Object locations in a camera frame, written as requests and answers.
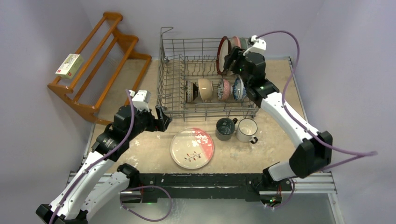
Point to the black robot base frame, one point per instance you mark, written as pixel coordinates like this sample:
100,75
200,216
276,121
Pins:
248,186

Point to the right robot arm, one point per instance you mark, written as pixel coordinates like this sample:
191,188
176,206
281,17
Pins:
313,150

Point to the red rimmed cream plate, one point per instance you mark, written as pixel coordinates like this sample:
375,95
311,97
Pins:
223,50

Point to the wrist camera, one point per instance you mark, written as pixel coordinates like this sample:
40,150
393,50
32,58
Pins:
141,99
257,46

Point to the wooden shelf rack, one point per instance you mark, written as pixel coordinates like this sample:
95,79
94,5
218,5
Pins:
127,44

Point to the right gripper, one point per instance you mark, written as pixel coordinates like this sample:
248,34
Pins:
234,58

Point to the grey wire dish rack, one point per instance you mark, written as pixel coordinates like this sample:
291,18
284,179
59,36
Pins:
189,59

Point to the white ribbed mug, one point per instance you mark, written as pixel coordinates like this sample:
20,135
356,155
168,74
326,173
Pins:
246,131

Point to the small cardboard box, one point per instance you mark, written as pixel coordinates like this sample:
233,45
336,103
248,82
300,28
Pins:
70,66

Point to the blue white pattern bowl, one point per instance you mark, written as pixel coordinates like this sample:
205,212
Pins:
239,91

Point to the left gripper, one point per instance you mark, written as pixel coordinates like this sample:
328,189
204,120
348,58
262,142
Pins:
156,124

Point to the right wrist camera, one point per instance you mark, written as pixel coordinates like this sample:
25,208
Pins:
257,46

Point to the brown floral pattern bowl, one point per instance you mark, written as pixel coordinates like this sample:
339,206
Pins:
224,89

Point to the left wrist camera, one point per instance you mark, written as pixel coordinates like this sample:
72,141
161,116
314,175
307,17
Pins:
141,99

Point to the dark green mug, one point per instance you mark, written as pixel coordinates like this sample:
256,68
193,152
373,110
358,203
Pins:
225,127

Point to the teal floral plate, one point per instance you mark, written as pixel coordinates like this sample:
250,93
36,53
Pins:
243,43

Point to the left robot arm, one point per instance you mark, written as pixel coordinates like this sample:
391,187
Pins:
80,200

